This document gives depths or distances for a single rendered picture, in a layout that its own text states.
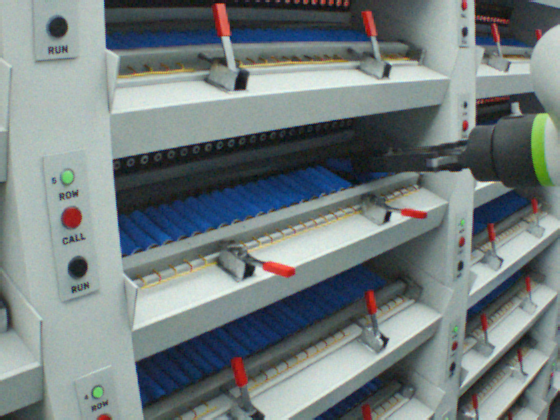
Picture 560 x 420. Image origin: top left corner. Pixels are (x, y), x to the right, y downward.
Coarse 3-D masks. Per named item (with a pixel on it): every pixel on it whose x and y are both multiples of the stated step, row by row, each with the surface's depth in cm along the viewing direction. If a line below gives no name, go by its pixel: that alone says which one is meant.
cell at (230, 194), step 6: (222, 192) 81; (228, 192) 80; (234, 192) 80; (228, 198) 80; (234, 198) 80; (240, 198) 80; (240, 204) 79; (246, 204) 79; (252, 204) 79; (252, 210) 78; (258, 210) 78
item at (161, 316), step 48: (288, 144) 94; (384, 144) 105; (432, 192) 101; (288, 240) 77; (336, 240) 80; (384, 240) 88; (144, 288) 62; (192, 288) 64; (240, 288) 66; (288, 288) 74; (144, 336) 58; (192, 336) 64
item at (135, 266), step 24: (360, 192) 88; (384, 192) 93; (408, 192) 96; (264, 216) 76; (288, 216) 77; (312, 216) 81; (336, 216) 83; (192, 240) 68; (216, 240) 69; (240, 240) 72; (144, 264) 62; (168, 264) 65
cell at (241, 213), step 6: (216, 192) 79; (216, 198) 79; (222, 198) 79; (222, 204) 78; (228, 204) 78; (234, 204) 78; (234, 210) 77; (240, 210) 77; (246, 210) 77; (240, 216) 76; (246, 216) 76; (252, 216) 77
